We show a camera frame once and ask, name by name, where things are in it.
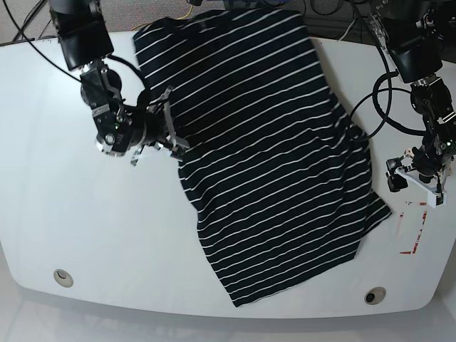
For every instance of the black white striped t-shirt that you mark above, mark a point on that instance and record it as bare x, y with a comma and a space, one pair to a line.
279, 175

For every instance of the right table cable grommet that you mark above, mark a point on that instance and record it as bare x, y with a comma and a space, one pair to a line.
375, 296

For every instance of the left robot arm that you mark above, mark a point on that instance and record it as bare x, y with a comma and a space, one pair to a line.
411, 35

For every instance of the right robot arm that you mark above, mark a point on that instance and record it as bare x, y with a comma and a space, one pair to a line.
85, 44

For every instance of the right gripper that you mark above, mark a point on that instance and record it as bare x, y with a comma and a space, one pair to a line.
154, 127

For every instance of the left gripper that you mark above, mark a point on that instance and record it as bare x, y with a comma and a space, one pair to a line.
417, 166

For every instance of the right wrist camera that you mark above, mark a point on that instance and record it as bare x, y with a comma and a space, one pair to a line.
177, 152

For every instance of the red tape rectangle marking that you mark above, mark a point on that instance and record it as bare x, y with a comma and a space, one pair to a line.
410, 227

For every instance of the left table cable grommet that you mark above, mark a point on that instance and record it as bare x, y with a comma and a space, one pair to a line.
63, 278

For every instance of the table cable grommet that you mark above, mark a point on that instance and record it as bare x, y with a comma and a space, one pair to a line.
63, 278
375, 296

